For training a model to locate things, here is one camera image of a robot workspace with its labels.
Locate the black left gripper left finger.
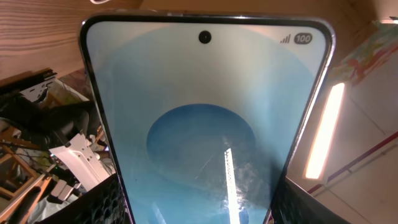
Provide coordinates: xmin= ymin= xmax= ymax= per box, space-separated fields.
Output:
xmin=39 ymin=174 xmax=131 ymax=224

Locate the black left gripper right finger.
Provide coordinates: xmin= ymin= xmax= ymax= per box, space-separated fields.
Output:
xmin=271 ymin=177 xmax=349 ymax=224

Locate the blue screen smartphone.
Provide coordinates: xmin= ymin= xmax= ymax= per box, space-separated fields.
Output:
xmin=78 ymin=11 xmax=335 ymax=223

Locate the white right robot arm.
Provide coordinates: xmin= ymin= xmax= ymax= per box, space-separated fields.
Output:
xmin=1 ymin=68 xmax=112 ymax=190

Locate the ceiling light strip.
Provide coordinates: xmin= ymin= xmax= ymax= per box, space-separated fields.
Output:
xmin=304 ymin=83 xmax=345 ymax=180

